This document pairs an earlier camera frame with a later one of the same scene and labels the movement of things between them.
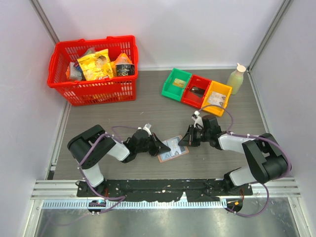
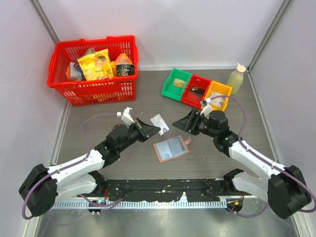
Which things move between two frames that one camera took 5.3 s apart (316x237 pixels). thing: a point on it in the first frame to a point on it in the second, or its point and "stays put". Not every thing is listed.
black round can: (123, 70) stays put
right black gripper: (188, 139) to (189, 123)
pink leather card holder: (176, 150) stays put
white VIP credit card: (217, 98) stays put
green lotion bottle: (236, 79) stays put
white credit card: (174, 146) to (157, 121)
